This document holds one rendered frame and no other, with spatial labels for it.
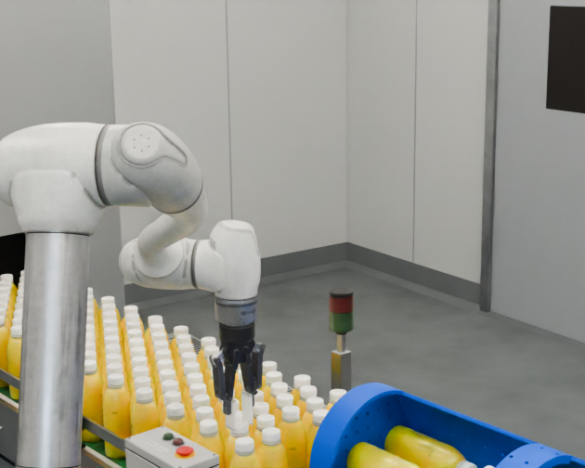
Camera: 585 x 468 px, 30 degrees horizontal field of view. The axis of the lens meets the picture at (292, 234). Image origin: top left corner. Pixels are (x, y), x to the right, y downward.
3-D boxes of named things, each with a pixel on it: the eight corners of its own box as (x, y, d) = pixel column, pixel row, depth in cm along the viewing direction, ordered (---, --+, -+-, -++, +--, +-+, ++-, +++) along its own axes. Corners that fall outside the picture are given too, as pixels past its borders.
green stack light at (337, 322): (340, 334, 275) (340, 316, 274) (323, 328, 279) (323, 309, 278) (358, 329, 279) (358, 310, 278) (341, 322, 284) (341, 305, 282)
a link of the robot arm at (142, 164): (208, 148, 183) (131, 148, 185) (179, 101, 166) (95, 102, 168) (201, 222, 179) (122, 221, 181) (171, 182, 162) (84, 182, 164)
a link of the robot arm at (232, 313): (266, 294, 227) (266, 322, 229) (240, 285, 234) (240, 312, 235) (231, 304, 222) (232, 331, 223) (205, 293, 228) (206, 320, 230)
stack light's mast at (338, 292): (340, 357, 276) (340, 296, 272) (323, 350, 281) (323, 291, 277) (358, 351, 280) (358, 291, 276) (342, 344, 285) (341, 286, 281)
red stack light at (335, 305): (340, 315, 274) (340, 300, 273) (323, 309, 278) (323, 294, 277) (358, 309, 278) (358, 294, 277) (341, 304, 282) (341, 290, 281)
